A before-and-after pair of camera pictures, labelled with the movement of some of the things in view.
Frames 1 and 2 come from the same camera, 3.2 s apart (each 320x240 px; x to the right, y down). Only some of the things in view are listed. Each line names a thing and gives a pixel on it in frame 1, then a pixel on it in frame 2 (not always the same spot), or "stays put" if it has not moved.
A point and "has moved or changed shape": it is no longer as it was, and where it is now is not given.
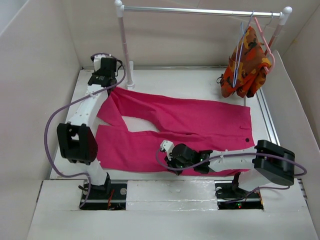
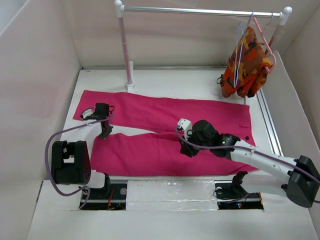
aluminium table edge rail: (270, 128) stays put
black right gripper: (169, 161) → (187, 150)
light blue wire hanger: (243, 31) stays put
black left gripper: (97, 73) → (104, 135)
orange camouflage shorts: (246, 71) stays put
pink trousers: (210, 128) has moved or changed shape
